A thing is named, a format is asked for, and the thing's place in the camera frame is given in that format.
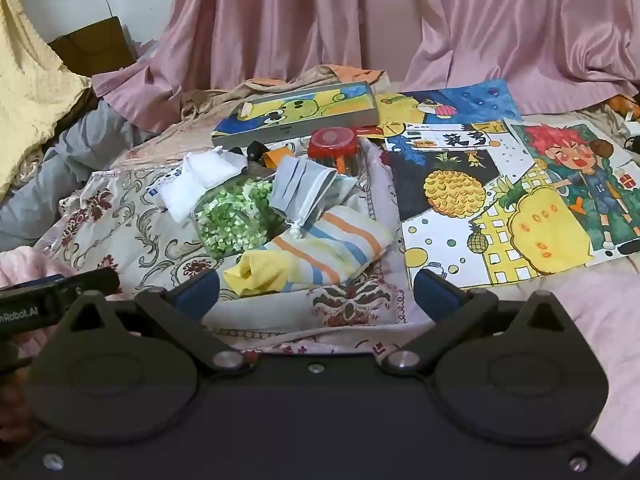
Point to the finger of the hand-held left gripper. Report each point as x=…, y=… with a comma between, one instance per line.
x=97, y=281

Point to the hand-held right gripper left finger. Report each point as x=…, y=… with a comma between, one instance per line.
x=197, y=290

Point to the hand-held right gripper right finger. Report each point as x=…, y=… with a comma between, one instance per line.
x=437, y=292

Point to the white cloth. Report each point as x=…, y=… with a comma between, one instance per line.
x=200, y=180

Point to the black dotted cloth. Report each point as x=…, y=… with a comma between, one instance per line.
x=256, y=151

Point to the grey box with cartoon drawing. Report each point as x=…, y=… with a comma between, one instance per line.
x=300, y=107

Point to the pink fuzzy blanket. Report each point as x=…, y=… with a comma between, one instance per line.
x=20, y=265

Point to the floral printed bedspread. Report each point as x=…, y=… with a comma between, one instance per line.
x=125, y=230

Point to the clear bag of green pieces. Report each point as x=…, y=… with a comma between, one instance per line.
x=230, y=220

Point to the pineapple drawing paper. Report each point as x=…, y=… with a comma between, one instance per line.
x=450, y=195

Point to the yellow striped cloth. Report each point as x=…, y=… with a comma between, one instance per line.
x=325, y=250

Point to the grey cloth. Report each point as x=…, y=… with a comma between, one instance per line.
x=75, y=150

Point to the pink bed sheet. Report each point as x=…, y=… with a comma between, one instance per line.
x=600, y=310

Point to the red-haired cartoon boy drawing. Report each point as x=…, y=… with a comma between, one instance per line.
x=575, y=185

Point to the red lidded jar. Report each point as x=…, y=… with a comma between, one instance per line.
x=332, y=141

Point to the blue and yellow drawing paper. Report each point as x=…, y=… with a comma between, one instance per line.
x=475, y=102

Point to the yellow textured blanket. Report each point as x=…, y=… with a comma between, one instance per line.
x=25, y=85

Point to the brown cardboard box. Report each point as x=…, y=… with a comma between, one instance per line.
x=95, y=45

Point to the orange cloth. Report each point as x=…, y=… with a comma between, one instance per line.
x=345, y=71

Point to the white charger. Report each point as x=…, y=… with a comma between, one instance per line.
x=630, y=122

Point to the small orange object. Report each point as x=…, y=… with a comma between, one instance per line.
x=625, y=105

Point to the pink satin curtain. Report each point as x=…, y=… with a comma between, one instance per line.
x=300, y=20

